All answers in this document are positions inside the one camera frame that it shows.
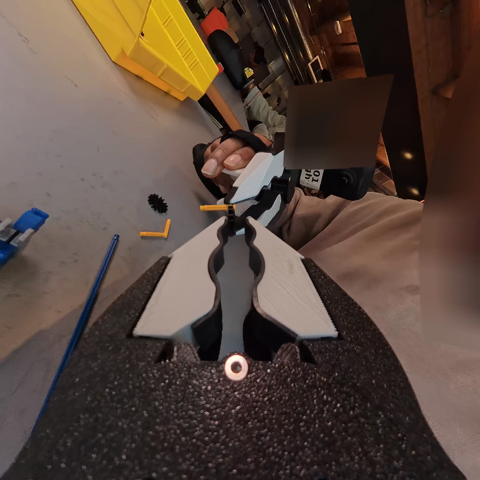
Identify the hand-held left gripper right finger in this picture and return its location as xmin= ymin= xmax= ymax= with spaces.
xmin=243 ymin=217 xmax=339 ymax=357

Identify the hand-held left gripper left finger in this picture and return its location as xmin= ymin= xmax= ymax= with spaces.
xmin=132 ymin=215 xmax=230 ymax=355

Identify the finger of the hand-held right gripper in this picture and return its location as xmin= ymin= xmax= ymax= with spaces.
xmin=228 ymin=165 xmax=276 ymax=205
xmin=244 ymin=195 xmax=286 ymax=228

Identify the black snowflake connector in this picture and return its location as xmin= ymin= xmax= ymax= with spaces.
xmin=147 ymin=193 xmax=169 ymax=215
xmin=226 ymin=204 xmax=248 ymax=237

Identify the yellow plastic bin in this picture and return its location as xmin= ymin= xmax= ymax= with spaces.
xmin=71 ymin=0 xmax=220 ymax=102

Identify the person's right forearm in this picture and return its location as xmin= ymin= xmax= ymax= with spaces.
xmin=277 ymin=189 xmax=424 ymax=248

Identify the person's right hand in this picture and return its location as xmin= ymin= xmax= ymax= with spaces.
xmin=201 ymin=139 xmax=259 ymax=193

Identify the person's beige shirt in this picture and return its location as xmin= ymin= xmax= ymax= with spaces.
xmin=300 ymin=195 xmax=480 ymax=480

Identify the grey table with wooden edge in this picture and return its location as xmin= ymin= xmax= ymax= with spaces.
xmin=197 ymin=83 xmax=245 ymax=132

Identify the long blue toy rod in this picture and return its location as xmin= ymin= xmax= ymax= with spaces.
xmin=30 ymin=234 xmax=120 ymax=437

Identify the black bag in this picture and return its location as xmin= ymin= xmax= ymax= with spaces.
xmin=208 ymin=32 xmax=244 ymax=91

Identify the black pillar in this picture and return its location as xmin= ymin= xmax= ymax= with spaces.
xmin=347 ymin=0 xmax=428 ymax=199

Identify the colourful toy rod model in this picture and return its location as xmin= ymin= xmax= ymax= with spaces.
xmin=0 ymin=207 xmax=49 ymax=269

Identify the silver ribbed duct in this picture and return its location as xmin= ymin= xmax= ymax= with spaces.
xmin=259 ymin=0 xmax=312 ymax=85

